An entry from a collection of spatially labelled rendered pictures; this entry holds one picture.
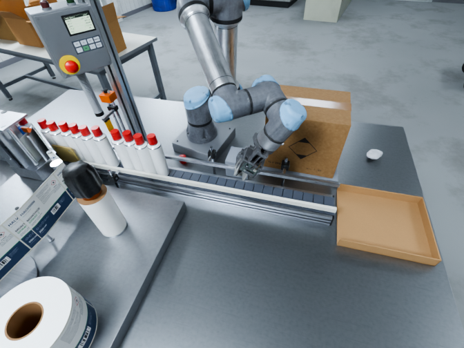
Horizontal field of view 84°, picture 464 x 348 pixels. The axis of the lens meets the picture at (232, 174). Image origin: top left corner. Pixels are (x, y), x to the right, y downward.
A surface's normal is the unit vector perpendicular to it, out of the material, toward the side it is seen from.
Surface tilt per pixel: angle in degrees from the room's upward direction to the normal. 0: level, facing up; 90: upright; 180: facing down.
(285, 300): 0
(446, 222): 0
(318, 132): 90
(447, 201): 0
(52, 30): 90
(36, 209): 90
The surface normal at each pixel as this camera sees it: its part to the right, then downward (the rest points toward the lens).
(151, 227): -0.04, -0.69
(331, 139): -0.29, 0.70
